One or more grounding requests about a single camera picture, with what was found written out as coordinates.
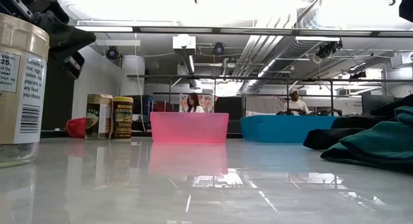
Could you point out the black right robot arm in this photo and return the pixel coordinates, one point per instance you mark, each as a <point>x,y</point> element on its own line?
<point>407,6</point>

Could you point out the white ceiling fixture box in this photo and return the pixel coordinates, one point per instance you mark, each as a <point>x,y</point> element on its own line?
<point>184,43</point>

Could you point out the yellow-lid brown spice jar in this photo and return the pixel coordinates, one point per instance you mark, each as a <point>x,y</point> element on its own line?
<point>122,120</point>

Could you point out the person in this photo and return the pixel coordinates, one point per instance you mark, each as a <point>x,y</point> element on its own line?
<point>193,103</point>
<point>297,104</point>

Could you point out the white cylindrical column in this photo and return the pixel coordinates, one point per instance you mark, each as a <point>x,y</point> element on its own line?
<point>132,75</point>

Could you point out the black partition panel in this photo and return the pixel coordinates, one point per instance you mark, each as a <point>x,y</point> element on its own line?
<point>58,98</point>

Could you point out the blue plastic bin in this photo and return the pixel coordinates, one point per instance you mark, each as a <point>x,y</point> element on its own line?
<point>277,128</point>

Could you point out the pink plastic bin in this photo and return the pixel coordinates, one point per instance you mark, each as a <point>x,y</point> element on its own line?
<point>188,127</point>

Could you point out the red cloth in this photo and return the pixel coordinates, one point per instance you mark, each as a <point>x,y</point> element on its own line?
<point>76,128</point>

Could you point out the dark background monitor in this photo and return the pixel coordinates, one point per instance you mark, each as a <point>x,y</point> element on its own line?
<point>376,103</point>

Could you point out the black round ceiling camera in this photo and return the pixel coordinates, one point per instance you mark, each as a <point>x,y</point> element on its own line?
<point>218,48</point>
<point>112,53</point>

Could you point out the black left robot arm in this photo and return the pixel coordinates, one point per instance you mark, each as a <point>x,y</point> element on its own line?
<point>48,6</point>

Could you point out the black metal railing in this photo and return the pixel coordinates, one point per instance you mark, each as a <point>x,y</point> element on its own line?
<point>226,78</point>

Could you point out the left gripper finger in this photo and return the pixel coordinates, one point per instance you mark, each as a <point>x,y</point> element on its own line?
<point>11,3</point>
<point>74,65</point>

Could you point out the corrugated silver ceiling duct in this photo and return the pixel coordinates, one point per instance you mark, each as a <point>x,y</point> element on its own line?
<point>290,49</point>

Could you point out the black overhead camera rig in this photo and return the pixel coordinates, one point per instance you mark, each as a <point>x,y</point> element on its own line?
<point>327,49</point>

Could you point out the black background screen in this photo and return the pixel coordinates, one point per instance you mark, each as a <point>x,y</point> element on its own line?
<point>228,107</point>

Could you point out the dark green cloth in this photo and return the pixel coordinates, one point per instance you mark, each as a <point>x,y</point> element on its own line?
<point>380,143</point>

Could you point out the colourful background poster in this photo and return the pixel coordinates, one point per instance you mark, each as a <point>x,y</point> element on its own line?
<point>208,103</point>

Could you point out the tan-lid spice jar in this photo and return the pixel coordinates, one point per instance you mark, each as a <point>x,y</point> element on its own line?
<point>19,88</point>
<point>98,120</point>

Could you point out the black cloth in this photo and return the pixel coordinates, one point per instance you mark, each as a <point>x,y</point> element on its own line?
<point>326,138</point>

